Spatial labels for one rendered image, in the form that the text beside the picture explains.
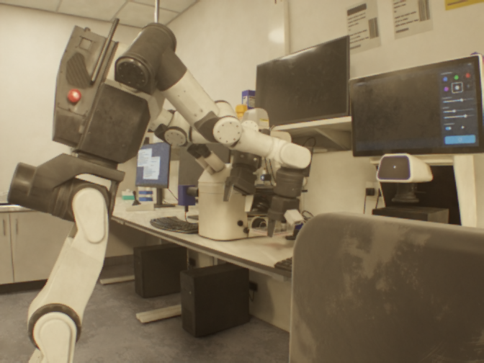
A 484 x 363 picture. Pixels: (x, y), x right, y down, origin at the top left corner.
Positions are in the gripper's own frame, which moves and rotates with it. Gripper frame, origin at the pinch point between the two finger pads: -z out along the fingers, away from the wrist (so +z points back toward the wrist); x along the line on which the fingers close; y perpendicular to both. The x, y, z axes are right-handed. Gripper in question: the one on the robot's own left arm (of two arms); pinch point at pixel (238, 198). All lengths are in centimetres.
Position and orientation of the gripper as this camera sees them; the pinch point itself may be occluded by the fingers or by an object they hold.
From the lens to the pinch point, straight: 118.4
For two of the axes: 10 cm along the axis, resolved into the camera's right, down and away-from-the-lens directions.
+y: -7.4, 1.0, 6.7
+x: 6.5, 3.6, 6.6
